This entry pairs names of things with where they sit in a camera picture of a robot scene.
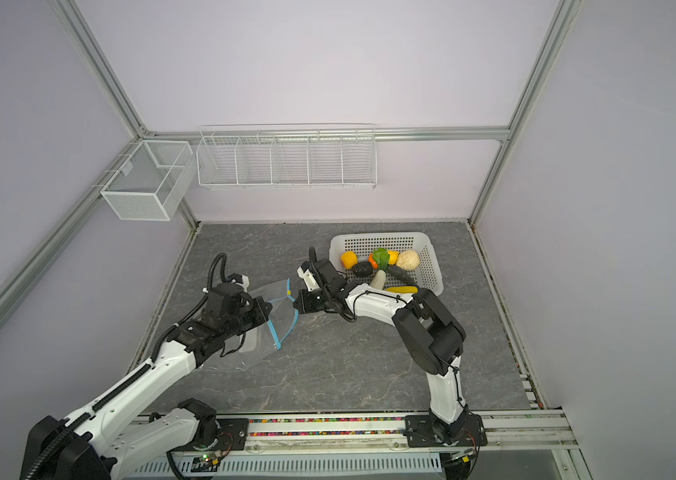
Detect orange yellow toy fruit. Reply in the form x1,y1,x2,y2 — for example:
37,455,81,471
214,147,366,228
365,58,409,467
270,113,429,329
340,251,359,271

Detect yellow toy banana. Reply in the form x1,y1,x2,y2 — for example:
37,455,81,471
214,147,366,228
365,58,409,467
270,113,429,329
386,285,419,294

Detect dark green toy cucumber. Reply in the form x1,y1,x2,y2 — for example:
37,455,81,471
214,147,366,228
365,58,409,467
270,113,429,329
387,265,418,287

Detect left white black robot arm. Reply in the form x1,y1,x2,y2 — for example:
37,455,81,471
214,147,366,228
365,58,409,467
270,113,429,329
20,253,272,479

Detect white plastic perforated basket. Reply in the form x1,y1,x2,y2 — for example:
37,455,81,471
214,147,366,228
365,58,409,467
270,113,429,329
329,232,444,295

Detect long white wire shelf basket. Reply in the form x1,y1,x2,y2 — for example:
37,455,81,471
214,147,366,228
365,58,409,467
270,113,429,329
196,123,378,189

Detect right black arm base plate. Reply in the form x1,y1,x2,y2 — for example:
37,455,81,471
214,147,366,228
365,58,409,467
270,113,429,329
403,412,488,448

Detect clear zip top bag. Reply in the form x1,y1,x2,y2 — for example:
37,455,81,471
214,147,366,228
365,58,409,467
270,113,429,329
202,280,299,372

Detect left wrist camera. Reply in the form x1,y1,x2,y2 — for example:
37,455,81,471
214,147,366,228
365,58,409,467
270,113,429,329
226,273,250,291

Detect black toy avocado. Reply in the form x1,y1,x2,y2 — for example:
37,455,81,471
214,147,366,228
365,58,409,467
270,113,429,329
351,261,375,278

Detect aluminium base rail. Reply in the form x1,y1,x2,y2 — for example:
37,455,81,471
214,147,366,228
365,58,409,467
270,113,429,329
70,409,580,460

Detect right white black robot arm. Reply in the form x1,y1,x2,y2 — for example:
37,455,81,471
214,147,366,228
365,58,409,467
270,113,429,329
295,261,481,445

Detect beige round toy bun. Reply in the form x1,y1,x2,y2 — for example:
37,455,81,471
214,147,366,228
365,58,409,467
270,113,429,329
396,250,421,271

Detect white toy radish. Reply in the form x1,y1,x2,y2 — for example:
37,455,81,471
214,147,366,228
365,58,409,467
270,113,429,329
370,270,387,290

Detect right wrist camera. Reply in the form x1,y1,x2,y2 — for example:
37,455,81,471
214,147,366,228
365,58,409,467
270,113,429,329
297,267,320,292

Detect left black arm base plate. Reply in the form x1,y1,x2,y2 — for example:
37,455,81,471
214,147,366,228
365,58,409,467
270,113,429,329
173,417,250,452

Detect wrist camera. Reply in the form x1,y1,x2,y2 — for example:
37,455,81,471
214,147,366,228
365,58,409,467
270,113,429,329
226,273,250,291
297,267,320,292

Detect small white mesh box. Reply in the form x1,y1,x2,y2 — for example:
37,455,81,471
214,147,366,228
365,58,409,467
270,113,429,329
101,140,196,221

